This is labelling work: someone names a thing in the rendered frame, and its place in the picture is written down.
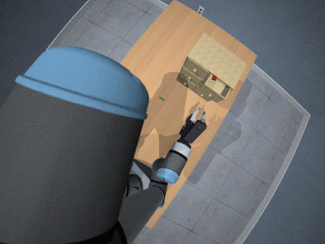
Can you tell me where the tan wooden chest of drawers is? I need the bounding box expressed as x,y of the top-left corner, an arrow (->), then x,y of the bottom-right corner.
176,33 -> 247,91

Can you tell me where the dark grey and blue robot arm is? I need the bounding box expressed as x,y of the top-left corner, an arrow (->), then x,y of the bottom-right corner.
0,46 -> 192,244

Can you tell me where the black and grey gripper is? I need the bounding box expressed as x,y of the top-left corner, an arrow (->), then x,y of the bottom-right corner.
177,107 -> 206,149

